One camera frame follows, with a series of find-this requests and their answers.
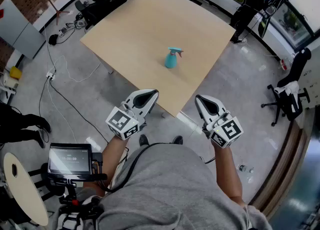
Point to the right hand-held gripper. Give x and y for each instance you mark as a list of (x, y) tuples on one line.
[(227, 131)]

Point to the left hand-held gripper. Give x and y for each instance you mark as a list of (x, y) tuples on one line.
[(122, 124)]

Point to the teal spray bottle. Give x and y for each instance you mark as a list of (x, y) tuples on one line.
[(170, 61)]

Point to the light blue cloth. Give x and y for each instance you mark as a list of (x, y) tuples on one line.
[(174, 50)]

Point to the person's right forearm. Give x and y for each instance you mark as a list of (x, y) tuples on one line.
[(226, 171)]

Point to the person's left forearm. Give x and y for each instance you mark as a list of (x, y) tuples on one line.
[(113, 154)]

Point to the clear plastic bottle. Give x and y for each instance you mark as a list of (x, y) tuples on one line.
[(243, 168)]

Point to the red label water bottle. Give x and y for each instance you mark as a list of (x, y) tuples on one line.
[(286, 64)]

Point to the person's left black shoe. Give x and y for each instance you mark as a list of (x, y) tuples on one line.
[(143, 140)]

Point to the person's black shoe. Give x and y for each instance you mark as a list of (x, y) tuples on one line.
[(143, 140), (178, 140)]

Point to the person's right black shoe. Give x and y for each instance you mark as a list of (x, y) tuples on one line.
[(178, 140)]

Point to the white cloth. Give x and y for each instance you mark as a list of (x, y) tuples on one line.
[(290, 89)]

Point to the grey t-shirt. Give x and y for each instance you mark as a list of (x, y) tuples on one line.
[(170, 189)]

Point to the black monitor screen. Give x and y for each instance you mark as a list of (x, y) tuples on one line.
[(70, 159)]

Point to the white power strip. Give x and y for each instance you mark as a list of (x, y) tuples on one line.
[(50, 75)]

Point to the wooden coat rack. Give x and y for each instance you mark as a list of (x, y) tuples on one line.
[(53, 6)]

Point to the black stool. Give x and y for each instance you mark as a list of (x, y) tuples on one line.
[(41, 181)]

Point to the yellow bin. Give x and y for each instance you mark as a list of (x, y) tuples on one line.
[(15, 72)]

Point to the black framed window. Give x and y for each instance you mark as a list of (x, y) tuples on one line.
[(297, 11)]

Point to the grey cabinet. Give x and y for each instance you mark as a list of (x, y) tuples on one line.
[(20, 29)]

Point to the round beige table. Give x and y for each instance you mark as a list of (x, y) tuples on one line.
[(22, 189)]

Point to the black camera mount rig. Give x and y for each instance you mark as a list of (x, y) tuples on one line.
[(72, 199)]

